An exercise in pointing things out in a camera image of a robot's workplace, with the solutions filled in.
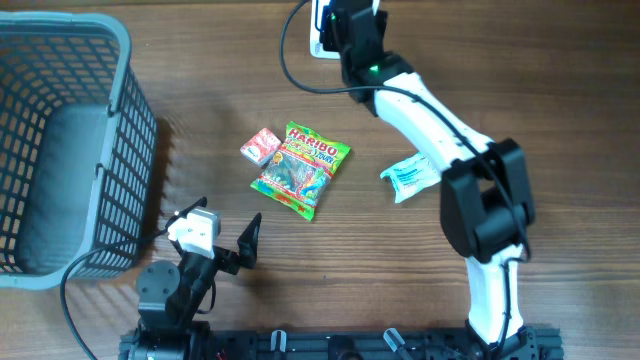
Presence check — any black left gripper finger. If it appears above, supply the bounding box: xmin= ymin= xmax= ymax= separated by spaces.
xmin=237 ymin=212 xmax=262 ymax=269
xmin=165 ymin=197 xmax=207 ymax=240

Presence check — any small red white box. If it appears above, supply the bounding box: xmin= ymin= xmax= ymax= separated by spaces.
xmin=240 ymin=128 xmax=281 ymax=166

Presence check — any green Haribo candy bag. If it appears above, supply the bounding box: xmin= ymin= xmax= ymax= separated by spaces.
xmin=251 ymin=121 xmax=351 ymax=221

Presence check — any light blue tissue pack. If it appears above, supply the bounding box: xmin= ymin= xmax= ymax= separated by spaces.
xmin=380 ymin=153 xmax=441 ymax=204

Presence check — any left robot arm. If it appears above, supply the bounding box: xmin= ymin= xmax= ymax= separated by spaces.
xmin=119 ymin=197 xmax=262 ymax=360

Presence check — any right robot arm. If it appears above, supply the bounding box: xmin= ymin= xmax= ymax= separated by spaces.
xmin=312 ymin=0 xmax=535 ymax=359

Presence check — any white barcode scanner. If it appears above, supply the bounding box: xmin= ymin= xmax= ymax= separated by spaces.
xmin=310 ymin=0 xmax=339 ymax=60

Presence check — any grey plastic basket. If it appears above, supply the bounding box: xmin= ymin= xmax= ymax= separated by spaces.
xmin=1 ymin=11 xmax=158 ymax=290

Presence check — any black left camera cable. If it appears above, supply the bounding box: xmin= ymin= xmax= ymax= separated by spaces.
xmin=59 ymin=228 xmax=171 ymax=360

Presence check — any black camera cable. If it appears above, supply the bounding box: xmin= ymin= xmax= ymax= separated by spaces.
xmin=59 ymin=228 xmax=171 ymax=360
xmin=279 ymin=0 xmax=531 ymax=360

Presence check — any black right camera cable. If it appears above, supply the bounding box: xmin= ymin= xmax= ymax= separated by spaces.
xmin=279 ymin=0 xmax=531 ymax=360

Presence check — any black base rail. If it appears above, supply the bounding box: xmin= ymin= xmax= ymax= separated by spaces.
xmin=119 ymin=322 xmax=564 ymax=360

